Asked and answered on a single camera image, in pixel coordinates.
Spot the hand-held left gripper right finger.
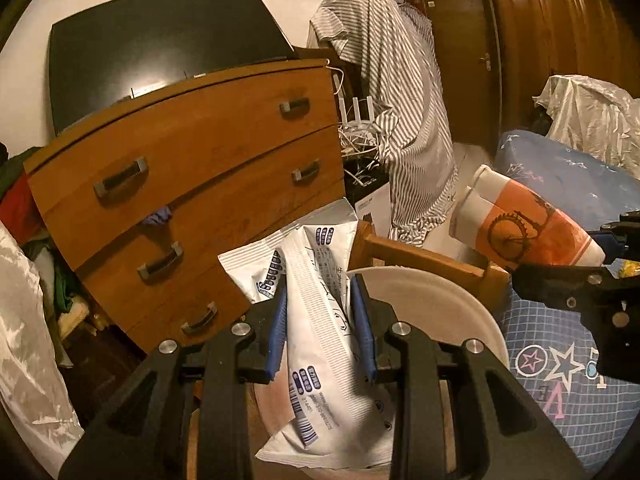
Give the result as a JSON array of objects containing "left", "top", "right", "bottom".
[{"left": 350, "top": 275, "right": 586, "bottom": 480}]

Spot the white shiny plastic sheet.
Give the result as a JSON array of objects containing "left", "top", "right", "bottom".
[
  {"left": 0, "top": 220, "right": 86, "bottom": 480},
  {"left": 532, "top": 75, "right": 640, "bottom": 181}
]

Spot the white router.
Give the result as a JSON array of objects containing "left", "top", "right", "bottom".
[{"left": 337, "top": 95, "right": 376, "bottom": 131}]

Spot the red cloth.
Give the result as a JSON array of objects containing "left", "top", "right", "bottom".
[{"left": 0, "top": 170, "right": 46, "bottom": 246}]

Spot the white plastic basin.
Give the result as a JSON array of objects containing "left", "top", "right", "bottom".
[{"left": 250, "top": 267, "right": 511, "bottom": 471}]

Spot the wooden dresser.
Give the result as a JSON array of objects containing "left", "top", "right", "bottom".
[{"left": 24, "top": 57, "right": 358, "bottom": 356}]

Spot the black television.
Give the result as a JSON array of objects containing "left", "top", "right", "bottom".
[{"left": 47, "top": 0, "right": 296, "bottom": 136}]

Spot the yellow towel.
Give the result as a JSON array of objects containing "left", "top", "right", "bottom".
[{"left": 57, "top": 295, "right": 96, "bottom": 341}]

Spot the grey striped cloth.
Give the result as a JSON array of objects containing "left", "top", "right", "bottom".
[{"left": 309, "top": 0, "right": 458, "bottom": 246}]

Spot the tangle of white cables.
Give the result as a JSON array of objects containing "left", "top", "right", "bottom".
[{"left": 337, "top": 125, "right": 396, "bottom": 191}]

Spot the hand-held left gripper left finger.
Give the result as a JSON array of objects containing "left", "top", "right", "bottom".
[{"left": 59, "top": 287, "right": 291, "bottom": 480}]

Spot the brown wooden wardrobe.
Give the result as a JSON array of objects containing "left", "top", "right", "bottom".
[{"left": 480, "top": 0, "right": 640, "bottom": 101}]

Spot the dark wooden cabinet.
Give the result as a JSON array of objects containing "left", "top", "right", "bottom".
[{"left": 60, "top": 320, "right": 151, "bottom": 411}]

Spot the white cardboard box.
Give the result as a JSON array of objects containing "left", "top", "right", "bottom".
[{"left": 352, "top": 180, "right": 393, "bottom": 238}]

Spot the dark wooden door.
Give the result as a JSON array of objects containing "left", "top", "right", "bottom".
[{"left": 397, "top": 0, "right": 503, "bottom": 148}]

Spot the blue checked bed sheet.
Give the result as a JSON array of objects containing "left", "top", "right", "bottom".
[{"left": 492, "top": 130, "right": 640, "bottom": 476}]

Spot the orange white paper cup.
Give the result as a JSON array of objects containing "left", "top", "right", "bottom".
[
  {"left": 472, "top": 164, "right": 608, "bottom": 267},
  {"left": 449, "top": 186, "right": 496, "bottom": 256}
]

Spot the blue cloth in drawer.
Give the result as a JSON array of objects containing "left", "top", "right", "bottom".
[{"left": 142, "top": 207, "right": 173, "bottom": 228}]

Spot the white blue-print plastic packet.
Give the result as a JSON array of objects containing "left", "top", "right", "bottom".
[
  {"left": 255, "top": 220, "right": 396, "bottom": 471},
  {"left": 218, "top": 205, "right": 358, "bottom": 305}
]

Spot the green cloth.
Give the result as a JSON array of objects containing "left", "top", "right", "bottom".
[{"left": 27, "top": 240, "right": 76, "bottom": 311}]

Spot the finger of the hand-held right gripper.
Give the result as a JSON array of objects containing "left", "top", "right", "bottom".
[
  {"left": 587, "top": 211, "right": 640, "bottom": 265},
  {"left": 512, "top": 265, "right": 640, "bottom": 318}
]

